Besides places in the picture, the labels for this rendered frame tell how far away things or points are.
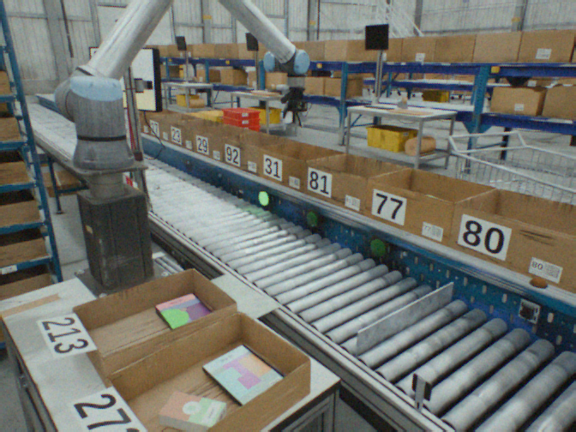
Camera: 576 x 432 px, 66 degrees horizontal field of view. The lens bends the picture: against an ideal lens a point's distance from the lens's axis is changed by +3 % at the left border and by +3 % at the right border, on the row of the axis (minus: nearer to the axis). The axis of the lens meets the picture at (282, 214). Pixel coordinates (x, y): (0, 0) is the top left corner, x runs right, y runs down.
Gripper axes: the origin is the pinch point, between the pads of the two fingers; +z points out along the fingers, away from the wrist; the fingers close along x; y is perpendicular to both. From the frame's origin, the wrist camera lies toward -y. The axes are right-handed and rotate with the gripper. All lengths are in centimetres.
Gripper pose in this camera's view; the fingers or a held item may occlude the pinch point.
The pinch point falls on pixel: (292, 127)
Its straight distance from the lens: 224.6
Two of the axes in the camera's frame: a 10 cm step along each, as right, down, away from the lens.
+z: -0.1, 9.3, 3.6
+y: 6.1, 2.9, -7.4
